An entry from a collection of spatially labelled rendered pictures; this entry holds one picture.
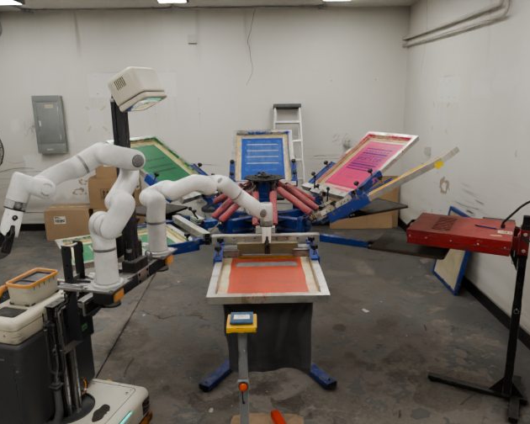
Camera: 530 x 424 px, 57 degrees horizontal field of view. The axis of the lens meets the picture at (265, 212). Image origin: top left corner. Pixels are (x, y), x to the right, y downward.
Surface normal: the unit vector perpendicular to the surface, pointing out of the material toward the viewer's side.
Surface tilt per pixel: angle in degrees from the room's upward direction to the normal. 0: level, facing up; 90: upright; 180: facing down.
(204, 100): 90
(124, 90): 90
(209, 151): 90
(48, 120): 90
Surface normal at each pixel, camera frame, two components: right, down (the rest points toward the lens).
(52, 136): 0.01, 0.24
